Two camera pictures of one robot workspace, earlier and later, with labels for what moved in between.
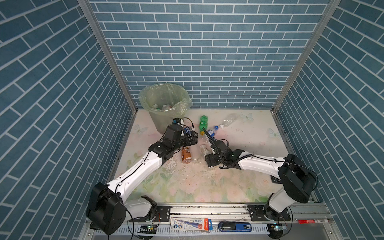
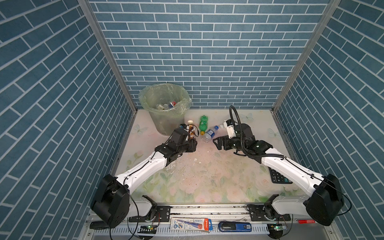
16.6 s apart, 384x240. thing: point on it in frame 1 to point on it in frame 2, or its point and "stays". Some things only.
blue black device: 234,226 stays
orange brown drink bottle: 186,156 to 191,130
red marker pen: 312,221 stays
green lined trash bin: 165,102 stays
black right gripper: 210,157 to 225,139
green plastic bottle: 203,123 stays
